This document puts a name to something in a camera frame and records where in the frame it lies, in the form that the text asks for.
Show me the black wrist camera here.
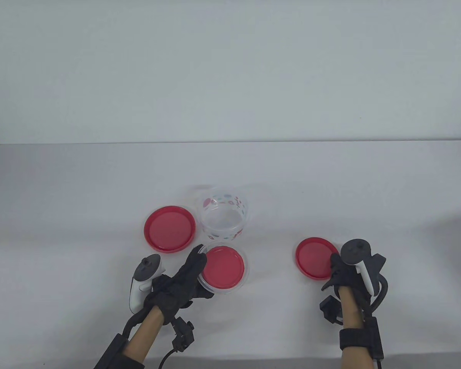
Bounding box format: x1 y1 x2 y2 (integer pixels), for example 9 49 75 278
320 295 344 325
171 317 196 352

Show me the medium clear printed storage container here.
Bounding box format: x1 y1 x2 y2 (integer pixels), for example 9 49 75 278
197 242 250 296

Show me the black and white controller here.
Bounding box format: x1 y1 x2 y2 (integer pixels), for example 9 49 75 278
340 239 389 319
129 254 166 314

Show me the black labelled strapped box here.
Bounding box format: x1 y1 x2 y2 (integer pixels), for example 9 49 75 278
94 311 146 369

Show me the large clear printed storage container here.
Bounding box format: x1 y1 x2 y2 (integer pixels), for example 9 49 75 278
192 186 251 242

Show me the medium red container lid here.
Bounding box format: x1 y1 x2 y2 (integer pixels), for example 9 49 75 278
295 237 340 280

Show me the small red container lid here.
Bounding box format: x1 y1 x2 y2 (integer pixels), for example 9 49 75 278
203 246 245 288

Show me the person's left hand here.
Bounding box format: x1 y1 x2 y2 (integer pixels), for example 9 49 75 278
144 246 216 325

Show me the dark sleeve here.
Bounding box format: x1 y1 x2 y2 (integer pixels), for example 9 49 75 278
113 344 144 369

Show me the large red container lid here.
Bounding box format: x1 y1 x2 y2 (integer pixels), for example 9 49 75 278
144 206 197 253

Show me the person's right forearm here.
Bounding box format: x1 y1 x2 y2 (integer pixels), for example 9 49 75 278
337 286 375 369

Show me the person's right hand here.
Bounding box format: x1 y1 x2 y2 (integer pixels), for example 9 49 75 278
322 252 369 304

